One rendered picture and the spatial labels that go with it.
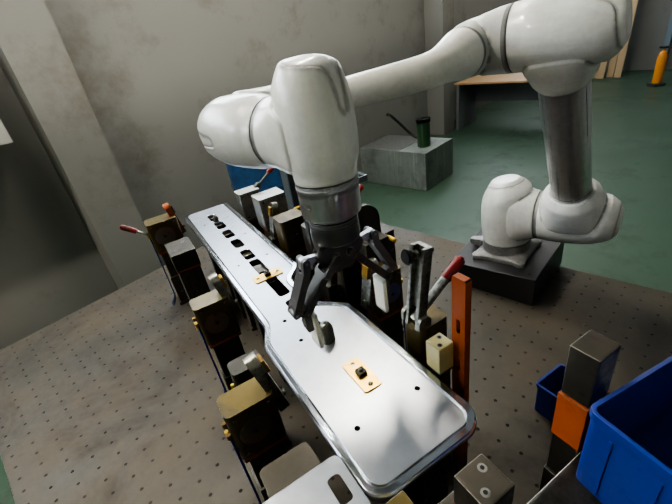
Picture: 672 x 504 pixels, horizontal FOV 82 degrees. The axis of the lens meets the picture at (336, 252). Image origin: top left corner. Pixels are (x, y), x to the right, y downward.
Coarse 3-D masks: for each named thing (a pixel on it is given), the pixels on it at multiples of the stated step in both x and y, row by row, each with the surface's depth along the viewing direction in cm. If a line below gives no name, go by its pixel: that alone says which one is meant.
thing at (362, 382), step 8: (352, 360) 76; (360, 360) 76; (344, 368) 75; (352, 368) 75; (368, 368) 74; (352, 376) 73; (360, 376) 72; (368, 376) 72; (376, 376) 72; (360, 384) 71; (376, 384) 71
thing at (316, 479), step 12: (336, 456) 60; (324, 468) 59; (336, 468) 58; (300, 480) 58; (312, 480) 57; (324, 480) 57; (348, 480) 57; (288, 492) 56; (300, 492) 56; (312, 492) 56; (324, 492) 56; (360, 492) 55
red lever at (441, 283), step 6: (456, 258) 76; (462, 258) 76; (450, 264) 76; (456, 264) 76; (462, 264) 76; (450, 270) 76; (456, 270) 76; (444, 276) 76; (450, 276) 75; (438, 282) 76; (444, 282) 75; (432, 288) 76; (438, 288) 75; (432, 294) 75; (438, 294) 76; (432, 300) 75; (414, 312) 76; (414, 318) 75
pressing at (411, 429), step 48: (240, 240) 133; (240, 288) 107; (288, 288) 103; (288, 336) 86; (336, 336) 84; (384, 336) 81; (288, 384) 76; (336, 384) 72; (384, 384) 71; (432, 384) 69; (336, 432) 64; (384, 432) 62; (432, 432) 61; (384, 480) 56
